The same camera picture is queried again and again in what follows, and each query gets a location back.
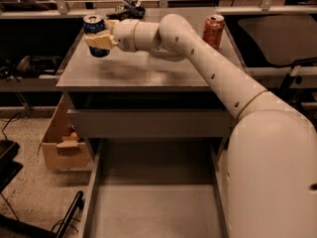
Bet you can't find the cardboard box on floor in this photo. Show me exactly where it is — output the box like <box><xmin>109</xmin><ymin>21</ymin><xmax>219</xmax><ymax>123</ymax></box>
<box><xmin>41</xmin><ymin>98</ymin><xmax>93</xmax><ymax>170</ymax></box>

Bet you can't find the orange soda can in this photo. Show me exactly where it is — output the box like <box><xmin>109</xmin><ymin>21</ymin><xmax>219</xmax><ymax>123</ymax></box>
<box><xmin>202</xmin><ymin>14</ymin><xmax>225</xmax><ymax>50</ymax></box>

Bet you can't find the closed grey top drawer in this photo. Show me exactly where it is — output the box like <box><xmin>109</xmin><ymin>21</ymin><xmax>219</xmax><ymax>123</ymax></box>
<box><xmin>67</xmin><ymin>109</ymin><xmax>231</xmax><ymax>139</ymax></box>

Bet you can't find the black office chair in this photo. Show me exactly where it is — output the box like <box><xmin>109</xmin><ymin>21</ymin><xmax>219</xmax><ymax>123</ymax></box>
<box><xmin>237</xmin><ymin>15</ymin><xmax>317</xmax><ymax>106</ymax></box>

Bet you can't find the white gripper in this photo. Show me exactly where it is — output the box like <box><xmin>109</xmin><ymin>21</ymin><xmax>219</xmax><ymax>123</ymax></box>
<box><xmin>84</xmin><ymin>19</ymin><xmax>140</xmax><ymax>53</ymax></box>

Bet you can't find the black chair base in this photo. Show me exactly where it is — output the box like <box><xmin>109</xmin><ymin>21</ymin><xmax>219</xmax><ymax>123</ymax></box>
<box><xmin>0</xmin><ymin>140</ymin><xmax>84</xmax><ymax>238</ymax></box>

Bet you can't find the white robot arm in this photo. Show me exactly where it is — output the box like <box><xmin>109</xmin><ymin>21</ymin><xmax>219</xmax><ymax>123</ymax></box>
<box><xmin>84</xmin><ymin>14</ymin><xmax>317</xmax><ymax>238</ymax></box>

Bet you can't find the grey drawer cabinet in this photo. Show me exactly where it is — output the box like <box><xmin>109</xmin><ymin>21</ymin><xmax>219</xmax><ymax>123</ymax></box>
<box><xmin>55</xmin><ymin>6</ymin><xmax>254</xmax><ymax>157</ymax></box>

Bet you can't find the open grey middle drawer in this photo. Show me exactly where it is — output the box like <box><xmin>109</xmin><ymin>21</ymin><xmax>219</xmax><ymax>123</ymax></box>
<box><xmin>78</xmin><ymin>140</ymin><xmax>229</xmax><ymax>238</ymax></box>

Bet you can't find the black crumpled chip bag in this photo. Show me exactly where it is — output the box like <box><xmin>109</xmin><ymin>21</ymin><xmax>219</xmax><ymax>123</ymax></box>
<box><xmin>106</xmin><ymin>0</ymin><xmax>146</xmax><ymax>21</ymax></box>

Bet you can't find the blue pepsi can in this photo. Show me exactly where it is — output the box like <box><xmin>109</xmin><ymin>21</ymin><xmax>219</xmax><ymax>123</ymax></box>
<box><xmin>83</xmin><ymin>14</ymin><xmax>110</xmax><ymax>58</ymax></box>

